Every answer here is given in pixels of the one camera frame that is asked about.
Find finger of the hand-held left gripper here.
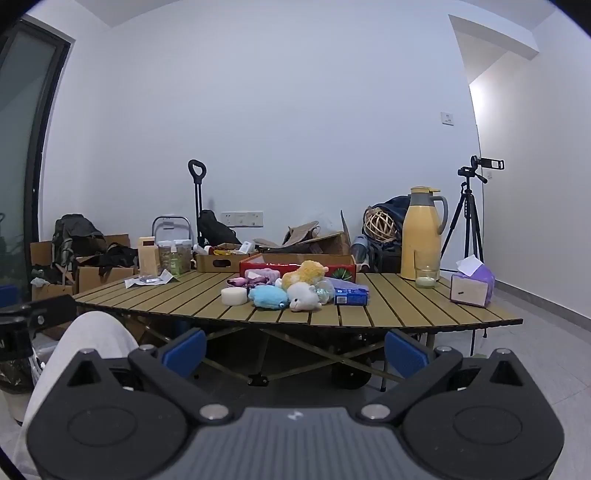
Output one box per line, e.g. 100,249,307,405
0,294,77,329

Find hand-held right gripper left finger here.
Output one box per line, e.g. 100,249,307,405
65,328,236,423

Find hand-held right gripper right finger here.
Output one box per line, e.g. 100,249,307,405
356,329,527,423

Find white round foam sponge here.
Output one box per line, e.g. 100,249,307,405
221,286,250,306

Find red cardboard box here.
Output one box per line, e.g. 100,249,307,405
239,253,357,283

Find white plush toy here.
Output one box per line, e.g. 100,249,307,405
286,281,324,312

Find yellow plush toy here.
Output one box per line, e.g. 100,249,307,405
281,260,329,291

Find person's leg in light pants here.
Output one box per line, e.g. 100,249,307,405
16,311,139,467

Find white waste bin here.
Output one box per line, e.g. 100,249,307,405
0,360,35,423

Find plain cardboard box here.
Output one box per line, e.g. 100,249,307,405
74,265,139,296
30,234,130,301

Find dark backpack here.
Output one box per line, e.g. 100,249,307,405
51,213,108,278

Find blue tissue packet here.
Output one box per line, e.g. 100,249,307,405
333,287,370,306

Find clear drinking glass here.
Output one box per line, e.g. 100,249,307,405
414,249,440,289

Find white paper leaflet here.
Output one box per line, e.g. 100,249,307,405
124,270,181,289

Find black clothing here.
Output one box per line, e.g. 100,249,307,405
76,243,139,271

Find purple tissue box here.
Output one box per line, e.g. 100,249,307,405
450,255,496,308

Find clear grain container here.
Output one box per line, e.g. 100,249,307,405
158,240,192,277

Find brown cardboard tray box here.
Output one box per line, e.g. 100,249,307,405
196,243,262,274

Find black bags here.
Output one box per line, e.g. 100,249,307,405
365,237,404,274

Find brown paper carton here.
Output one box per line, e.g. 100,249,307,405
137,236,161,277

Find grey blue hair dryer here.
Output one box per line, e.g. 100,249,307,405
351,235,371,271

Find yellow thermos jug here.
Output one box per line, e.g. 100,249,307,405
400,186,450,281

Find black trolley bag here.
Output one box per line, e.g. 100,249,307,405
198,210,243,247

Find wicker ball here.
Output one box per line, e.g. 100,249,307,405
364,208,400,241

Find metal folding stool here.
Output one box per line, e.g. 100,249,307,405
151,215,192,243

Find open brown cardboard box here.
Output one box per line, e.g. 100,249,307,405
256,210,354,257

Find dark blue cloth bag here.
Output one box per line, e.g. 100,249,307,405
367,195,411,217

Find black tripod stand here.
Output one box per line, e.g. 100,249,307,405
188,159,207,247

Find dark framed glass door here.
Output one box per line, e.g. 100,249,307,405
0,18,75,296

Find black phone holder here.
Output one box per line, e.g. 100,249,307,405
470,155,505,172

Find white wall socket panel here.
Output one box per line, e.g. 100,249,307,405
221,211,264,228

